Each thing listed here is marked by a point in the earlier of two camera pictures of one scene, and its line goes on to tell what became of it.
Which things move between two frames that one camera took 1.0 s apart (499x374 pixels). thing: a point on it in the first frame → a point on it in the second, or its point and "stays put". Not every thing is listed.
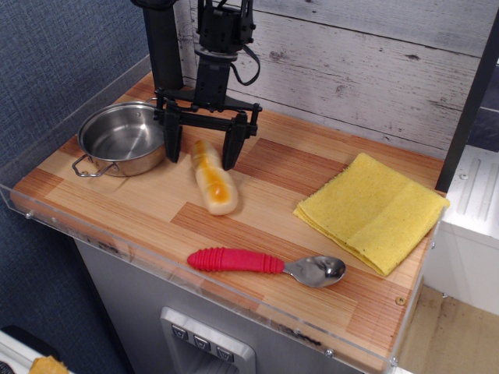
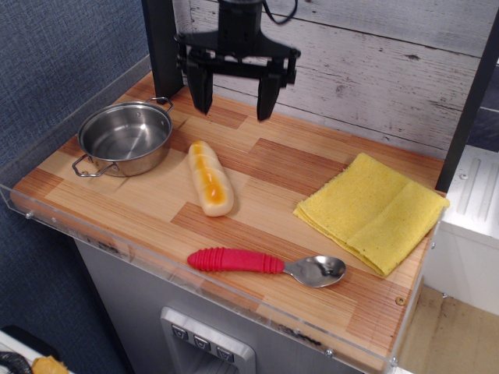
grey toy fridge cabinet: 168,325 stays put
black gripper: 208,106 → 239,46
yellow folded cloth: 373,211 stays put
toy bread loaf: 218,187 stays put
